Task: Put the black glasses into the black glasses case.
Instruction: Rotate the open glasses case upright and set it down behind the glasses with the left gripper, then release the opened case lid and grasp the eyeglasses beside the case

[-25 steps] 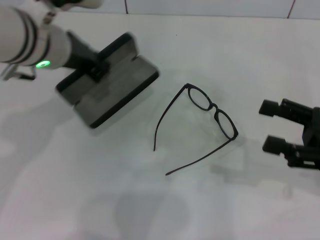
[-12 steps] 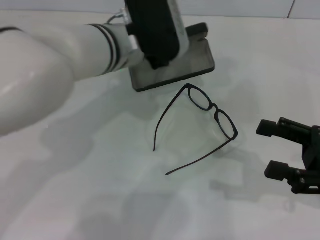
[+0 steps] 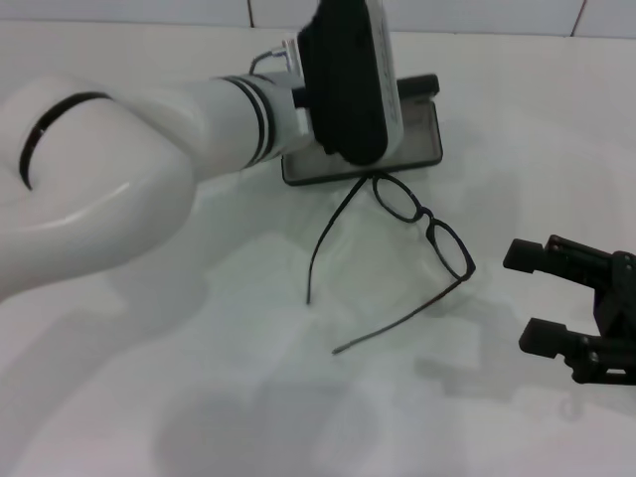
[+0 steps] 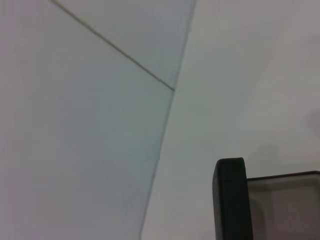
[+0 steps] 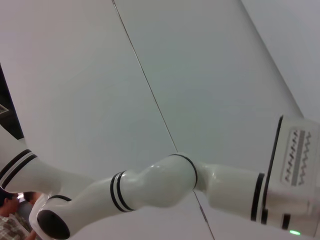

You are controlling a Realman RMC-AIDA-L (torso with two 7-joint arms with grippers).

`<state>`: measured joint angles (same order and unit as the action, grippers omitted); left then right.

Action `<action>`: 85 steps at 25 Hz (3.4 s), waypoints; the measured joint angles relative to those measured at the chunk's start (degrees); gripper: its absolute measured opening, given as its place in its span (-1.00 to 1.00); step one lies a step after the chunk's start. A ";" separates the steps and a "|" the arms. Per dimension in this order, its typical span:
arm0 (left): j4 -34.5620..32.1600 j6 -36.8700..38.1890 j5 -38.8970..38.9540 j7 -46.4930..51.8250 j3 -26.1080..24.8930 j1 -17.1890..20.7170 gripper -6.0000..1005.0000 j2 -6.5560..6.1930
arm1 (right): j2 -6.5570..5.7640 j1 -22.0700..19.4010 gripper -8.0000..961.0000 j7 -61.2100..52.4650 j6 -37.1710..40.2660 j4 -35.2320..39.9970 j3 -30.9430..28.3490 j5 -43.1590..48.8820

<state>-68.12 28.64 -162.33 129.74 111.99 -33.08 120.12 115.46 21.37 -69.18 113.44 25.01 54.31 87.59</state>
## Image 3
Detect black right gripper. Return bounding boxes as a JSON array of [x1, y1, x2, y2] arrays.
[[503, 235, 636, 387]]

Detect black glasses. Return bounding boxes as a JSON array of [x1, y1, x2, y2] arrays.
[[305, 171, 477, 355]]

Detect black glasses case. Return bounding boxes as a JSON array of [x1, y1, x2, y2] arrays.
[[280, 73, 444, 188]]

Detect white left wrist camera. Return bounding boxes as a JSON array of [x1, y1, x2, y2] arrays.
[[296, 0, 404, 168]]

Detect thin coloured camera wires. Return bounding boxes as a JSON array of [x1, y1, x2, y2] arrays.
[[249, 37, 300, 77]]

